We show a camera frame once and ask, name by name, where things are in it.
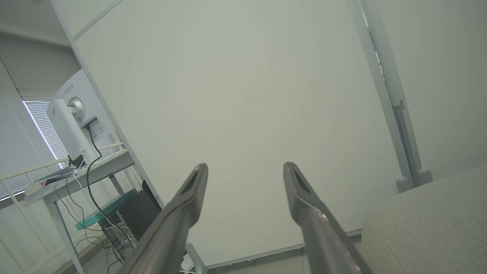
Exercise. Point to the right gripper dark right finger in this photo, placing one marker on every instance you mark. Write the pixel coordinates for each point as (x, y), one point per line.
(323, 236)

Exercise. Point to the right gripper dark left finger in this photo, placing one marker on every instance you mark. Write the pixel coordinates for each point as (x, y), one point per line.
(171, 224)

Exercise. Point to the grey fabric sofa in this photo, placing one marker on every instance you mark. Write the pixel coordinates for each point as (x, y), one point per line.
(426, 228)

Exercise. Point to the black computer tower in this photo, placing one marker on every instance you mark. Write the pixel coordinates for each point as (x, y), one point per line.
(139, 213)

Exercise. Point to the teal glass shelf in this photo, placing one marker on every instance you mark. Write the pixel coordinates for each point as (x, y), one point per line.
(108, 209)

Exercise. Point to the white desk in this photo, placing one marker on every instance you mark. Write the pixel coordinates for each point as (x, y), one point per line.
(110, 163)

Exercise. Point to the white partition panel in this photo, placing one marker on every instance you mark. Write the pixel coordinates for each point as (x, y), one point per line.
(236, 95)

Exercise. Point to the white MSI monitor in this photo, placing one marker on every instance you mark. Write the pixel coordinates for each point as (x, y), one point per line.
(81, 89)

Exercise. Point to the grey window blinds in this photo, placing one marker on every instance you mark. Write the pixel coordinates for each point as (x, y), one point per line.
(34, 68)

